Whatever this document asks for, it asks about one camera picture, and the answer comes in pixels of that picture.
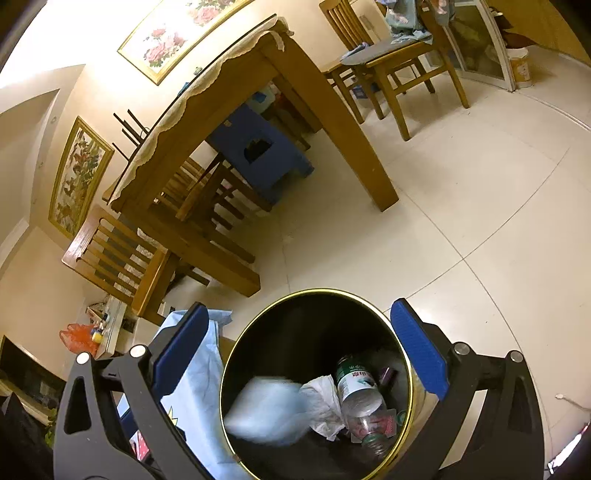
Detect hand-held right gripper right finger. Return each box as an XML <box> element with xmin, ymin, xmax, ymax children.
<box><xmin>390</xmin><ymin>298</ymin><xmax>546</xmax><ymax>480</ymax></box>

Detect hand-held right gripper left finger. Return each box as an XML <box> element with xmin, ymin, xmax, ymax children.
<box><xmin>53</xmin><ymin>302</ymin><xmax>218</xmax><ymax>480</ymax></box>

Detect clear bottle with green label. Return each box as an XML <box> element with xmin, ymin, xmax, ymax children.
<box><xmin>335</xmin><ymin>354</ymin><xmax>400</xmax><ymax>457</ymax></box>

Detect pale blue soft sheet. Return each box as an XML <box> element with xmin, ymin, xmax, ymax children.
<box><xmin>224</xmin><ymin>376</ymin><xmax>319</xmax><ymax>446</ymax></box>

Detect black bin with gold rim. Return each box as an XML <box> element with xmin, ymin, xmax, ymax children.
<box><xmin>219</xmin><ymin>288</ymin><xmax>446</xmax><ymax>480</ymax></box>

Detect blue cartoon printed tablecloth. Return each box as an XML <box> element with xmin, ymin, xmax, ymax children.
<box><xmin>117</xmin><ymin>309</ymin><xmax>236</xmax><ymax>480</ymax></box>

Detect white coffee table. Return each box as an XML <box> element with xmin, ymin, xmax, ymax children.
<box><xmin>85</xmin><ymin>295</ymin><xmax>139</xmax><ymax>358</ymax></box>

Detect wooden slat-back chair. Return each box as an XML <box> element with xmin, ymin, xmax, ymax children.
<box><xmin>62</xmin><ymin>217</ymin><xmax>176</xmax><ymax>324</ymax></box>
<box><xmin>152</xmin><ymin>157</ymin><xmax>273</xmax><ymax>232</ymax></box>

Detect orange plastic bag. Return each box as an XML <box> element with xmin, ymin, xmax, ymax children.
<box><xmin>59</xmin><ymin>323</ymin><xmax>100</xmax><ymax>356</ymax></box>

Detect black television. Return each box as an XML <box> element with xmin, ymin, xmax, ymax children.
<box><xmin>0</xmin><ymin>337</ymin><xmax>65</xmax><ymax>411</ymax></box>

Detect framed landscape painting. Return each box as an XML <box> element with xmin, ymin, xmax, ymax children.
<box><xmin>48</xmin><ymin>115</ymin><xmax>115</xmax><ymax>241</ymax></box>

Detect blue plastic stool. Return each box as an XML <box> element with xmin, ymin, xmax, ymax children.
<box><xmin>205</xmin><ymin>106</ymin><xmax>315</xmax><ymax>206</ymax></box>

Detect black router with antennas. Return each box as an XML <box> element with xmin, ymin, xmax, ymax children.
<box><xmin>112</xmin><ymin>109</ymin><xmax>151</xmax><ymax>160</ymax></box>

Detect cream lace table cover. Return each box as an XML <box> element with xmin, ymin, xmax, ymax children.
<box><xmin>108</xmin><ymin>16</ymin><xmax>294</xmax><ymax>199</ymax></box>

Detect wooden dining table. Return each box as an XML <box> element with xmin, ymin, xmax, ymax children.
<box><xmin>108</xmin><ymin>16</ymin><xmax>400</xmax><ymax>298</ymax></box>

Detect wooden chair with grey cushion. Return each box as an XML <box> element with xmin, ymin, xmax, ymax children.
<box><xmin>342</xmin><ymin>9</ymin><xmax>472</xmax><ymax>141</ymax></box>

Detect white bucket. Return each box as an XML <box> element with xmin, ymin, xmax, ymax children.
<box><xmin>505</xmin><ymin>44</ymin><xmax>532</xmax><ymax>88</ymax></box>

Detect framed floral painting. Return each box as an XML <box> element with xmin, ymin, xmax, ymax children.
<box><xmin>117</xmin><ymin>0</ymin><xmax>254</xmax><ymax>86</ymax></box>

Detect pale blue clothes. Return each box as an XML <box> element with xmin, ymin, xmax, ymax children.
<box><xmin>376</xmin><ymin>0</ymin><xmax>458</xmax><ymax>44</ymax></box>

